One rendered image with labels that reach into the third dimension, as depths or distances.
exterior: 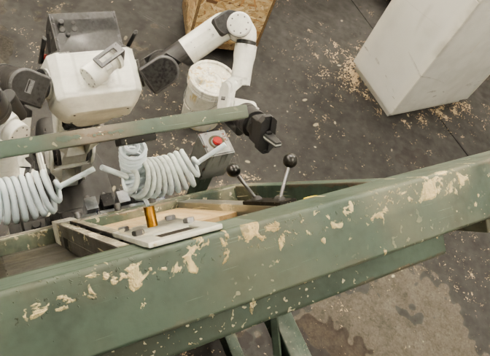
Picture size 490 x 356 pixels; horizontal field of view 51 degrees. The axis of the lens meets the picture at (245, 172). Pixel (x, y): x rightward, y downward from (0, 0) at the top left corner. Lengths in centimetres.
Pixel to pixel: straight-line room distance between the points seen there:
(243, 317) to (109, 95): 90
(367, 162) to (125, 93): 234
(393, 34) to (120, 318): 347
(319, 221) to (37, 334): 38
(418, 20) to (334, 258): 311
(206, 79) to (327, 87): 119
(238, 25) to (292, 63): 238
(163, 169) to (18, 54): 287
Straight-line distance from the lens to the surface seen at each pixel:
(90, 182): 277
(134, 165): 74
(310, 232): 72
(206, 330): 90
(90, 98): 159
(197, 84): 307
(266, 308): 94
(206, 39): 167
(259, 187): 181
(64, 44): 163
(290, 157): 128
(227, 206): 150
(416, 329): 321
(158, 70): 165
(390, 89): 396
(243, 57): 167
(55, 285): 60
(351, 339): 297
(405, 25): 383
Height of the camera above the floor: 250
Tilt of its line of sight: 52 degrees down
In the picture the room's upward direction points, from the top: 27 degrees clockwise
